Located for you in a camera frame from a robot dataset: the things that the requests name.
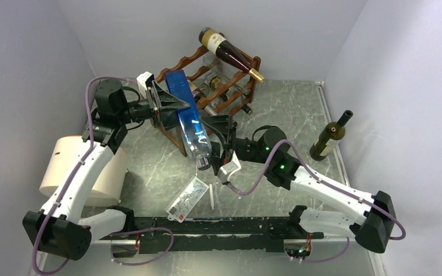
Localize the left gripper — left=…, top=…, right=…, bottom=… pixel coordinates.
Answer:
left=117, top=81, right=190, bottom=131

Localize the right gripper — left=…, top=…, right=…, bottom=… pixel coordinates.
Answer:
left=194, top=114, right=272, bottom=176

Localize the blue square bottle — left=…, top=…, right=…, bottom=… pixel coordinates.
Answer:
left=164, top=70, right=211, bottom=171

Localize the dark red wine bottle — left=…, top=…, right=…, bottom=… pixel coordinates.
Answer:
left=199, top=27, right=265, bottom=83

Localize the green wine bottle white label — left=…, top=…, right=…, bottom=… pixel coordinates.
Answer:
left=309, top=110, right=353, bottom=161

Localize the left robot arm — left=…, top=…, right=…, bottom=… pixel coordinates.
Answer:
left=22, top=76, right=190, bottom=260

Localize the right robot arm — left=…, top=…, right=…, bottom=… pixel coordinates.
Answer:
left=201, top=115, right=406, bottom=254

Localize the clear bottle lower rack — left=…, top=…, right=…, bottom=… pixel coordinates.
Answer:
left=202, top=53, right=250, bottom=97

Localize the white pen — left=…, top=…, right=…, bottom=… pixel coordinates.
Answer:
left=209, top=183, right=215, bottom=210

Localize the white printed card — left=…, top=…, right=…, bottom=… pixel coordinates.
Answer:
left=165, top=177, right=209, bottom=223

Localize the white cylindrical container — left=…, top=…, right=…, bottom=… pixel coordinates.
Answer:
left=39, top=136, right=128, bottom=207

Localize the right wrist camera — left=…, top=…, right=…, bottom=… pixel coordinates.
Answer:
left=218, top=152, right=241, bottom=185

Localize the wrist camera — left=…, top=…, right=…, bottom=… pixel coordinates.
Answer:
left=136, top=71, right=154, bottom=99
left=218, top=152, right=241, bottom=185

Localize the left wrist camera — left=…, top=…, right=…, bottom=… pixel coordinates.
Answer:
left=136, top=71, right=154, bottom=99

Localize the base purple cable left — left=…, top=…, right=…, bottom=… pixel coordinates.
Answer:
left=109, top=227, right=176, bottom=266

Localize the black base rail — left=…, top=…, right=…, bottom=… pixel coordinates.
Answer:
left=102, top=206, right=324, bottom=254

